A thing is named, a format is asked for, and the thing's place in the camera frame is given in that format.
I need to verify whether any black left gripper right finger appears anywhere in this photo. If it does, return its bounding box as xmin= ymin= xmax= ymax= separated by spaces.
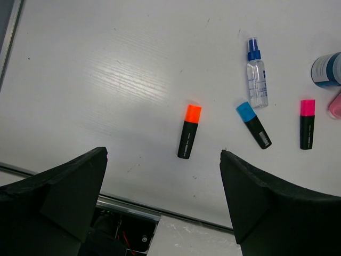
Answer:
xmin=220 ymin=150 xmax=340 ymax=255

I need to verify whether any blue splash-label round jar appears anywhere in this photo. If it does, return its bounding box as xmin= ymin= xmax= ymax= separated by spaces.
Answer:
xmin=311 ymin=52 xmax=340 ymax=87

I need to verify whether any orange cap black highlighter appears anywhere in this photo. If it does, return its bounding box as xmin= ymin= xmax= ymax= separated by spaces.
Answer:
xmin=177 ymin=105 xmax=202 ymax=159

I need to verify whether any clear blue-cap spray bottle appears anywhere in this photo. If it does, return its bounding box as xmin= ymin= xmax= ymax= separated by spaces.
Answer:
xmin=246 ymin=37 xmax=269 ymax=108

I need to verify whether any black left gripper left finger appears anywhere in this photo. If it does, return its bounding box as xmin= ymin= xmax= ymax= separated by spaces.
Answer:
xmin=1 ymin=147 xmax=108 ymax=255

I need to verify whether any aluminium table edge rail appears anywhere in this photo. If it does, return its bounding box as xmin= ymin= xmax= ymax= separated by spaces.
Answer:
xmin=1 ymin=1 xmax=234 ymax=227

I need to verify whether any pink cap crayon tube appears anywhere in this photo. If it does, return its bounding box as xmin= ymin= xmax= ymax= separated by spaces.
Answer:
xmin=328 ymin=92 xmax=341 ymax=120

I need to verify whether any blue cap black highlighter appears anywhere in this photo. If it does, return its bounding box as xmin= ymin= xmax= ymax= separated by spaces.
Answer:
xmin=236 ymin=101 xmax=272 ymax=149

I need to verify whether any pink cap black highlighter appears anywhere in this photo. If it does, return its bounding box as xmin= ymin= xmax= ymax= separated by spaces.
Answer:
xmin=300 ymin=99 xmax=315 ymax=150

